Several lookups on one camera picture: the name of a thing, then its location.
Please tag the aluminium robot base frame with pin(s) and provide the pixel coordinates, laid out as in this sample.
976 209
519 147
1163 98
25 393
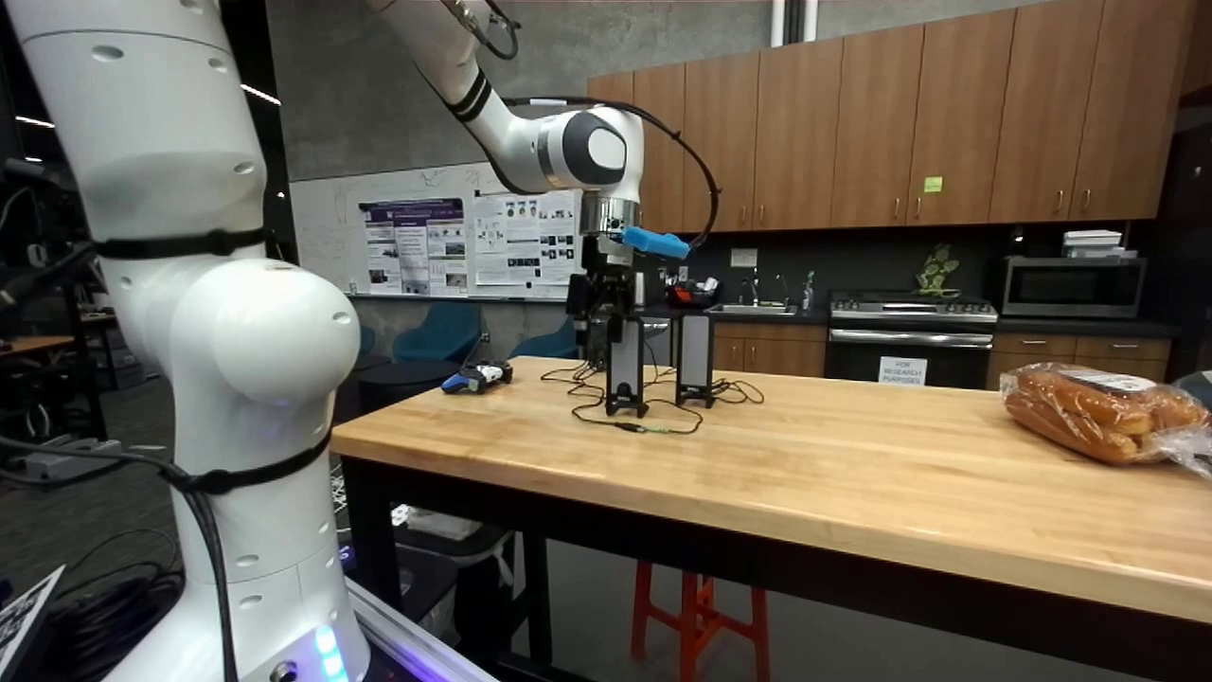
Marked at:
421 658

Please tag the white printed sheet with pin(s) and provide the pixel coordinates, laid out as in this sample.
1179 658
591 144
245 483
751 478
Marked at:
19 625

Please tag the red black countertop item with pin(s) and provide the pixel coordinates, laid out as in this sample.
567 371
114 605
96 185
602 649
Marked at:
700 294

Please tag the green sticky note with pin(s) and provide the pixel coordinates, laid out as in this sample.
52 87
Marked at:
932 185

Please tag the wooden wall cabinet row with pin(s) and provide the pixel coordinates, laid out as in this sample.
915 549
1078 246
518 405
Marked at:
883 127

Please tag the plastic bag of buns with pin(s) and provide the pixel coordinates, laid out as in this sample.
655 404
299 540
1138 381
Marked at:
1100 417

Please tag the white paper sign on oven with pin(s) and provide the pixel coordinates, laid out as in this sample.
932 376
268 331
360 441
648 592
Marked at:
904 371

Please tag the black kitchen countertop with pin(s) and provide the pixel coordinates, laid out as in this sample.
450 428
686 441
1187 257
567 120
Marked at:
1086 327

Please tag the stainless steel stove oven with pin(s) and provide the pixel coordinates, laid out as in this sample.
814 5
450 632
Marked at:
912 334

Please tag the teal chair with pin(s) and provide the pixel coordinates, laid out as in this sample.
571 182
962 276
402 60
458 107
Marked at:
437 339

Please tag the stainless microwave oven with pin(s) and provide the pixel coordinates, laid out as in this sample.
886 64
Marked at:
1073 288

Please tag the blue game controller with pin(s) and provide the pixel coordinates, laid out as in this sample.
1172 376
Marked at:
474 376

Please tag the black desktop speaker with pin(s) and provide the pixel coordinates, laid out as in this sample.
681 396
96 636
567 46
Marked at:
693 362
626 363

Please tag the clear soap bottle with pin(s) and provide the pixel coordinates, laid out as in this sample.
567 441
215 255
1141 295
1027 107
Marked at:
807 294

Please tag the white poster board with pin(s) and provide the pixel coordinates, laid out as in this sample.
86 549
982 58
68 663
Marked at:
419 246

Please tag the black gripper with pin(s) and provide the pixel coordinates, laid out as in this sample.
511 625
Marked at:
609 294

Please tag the metal sink faucet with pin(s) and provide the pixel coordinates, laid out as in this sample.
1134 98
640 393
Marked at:
760 288

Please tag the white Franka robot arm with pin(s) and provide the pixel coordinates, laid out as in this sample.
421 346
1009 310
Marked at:
240 352

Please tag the white wall plate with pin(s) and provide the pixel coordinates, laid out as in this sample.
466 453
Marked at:
745 257

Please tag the wooden base cabinet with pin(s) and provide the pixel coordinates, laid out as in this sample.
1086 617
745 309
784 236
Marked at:
1086 357
769 348

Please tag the small green plant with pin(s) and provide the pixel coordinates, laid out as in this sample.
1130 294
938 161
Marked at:
942 273

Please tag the stainless kitchen sink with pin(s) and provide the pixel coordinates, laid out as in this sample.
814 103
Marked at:
760 310

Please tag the white stack on microwave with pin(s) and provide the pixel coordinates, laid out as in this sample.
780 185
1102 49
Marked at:
1092 243

